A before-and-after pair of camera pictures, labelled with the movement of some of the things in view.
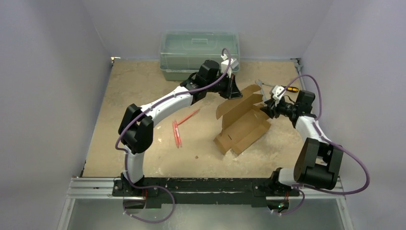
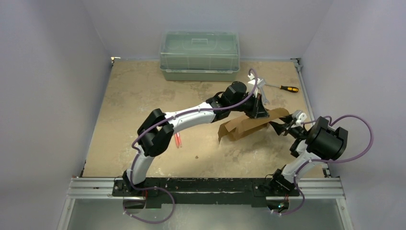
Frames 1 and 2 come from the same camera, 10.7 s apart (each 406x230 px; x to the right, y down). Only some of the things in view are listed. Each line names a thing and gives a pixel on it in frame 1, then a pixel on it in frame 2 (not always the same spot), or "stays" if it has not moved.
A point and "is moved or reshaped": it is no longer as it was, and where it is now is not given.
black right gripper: (272, 108) to (286, 127)
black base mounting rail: (230, 191) stays
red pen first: (175, 134) stays
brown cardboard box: (243, 121) is moved or reshaped
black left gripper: (232, 91) to (258, 110)
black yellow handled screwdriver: (289, 88) stays
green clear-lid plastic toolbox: (182, 52) stays
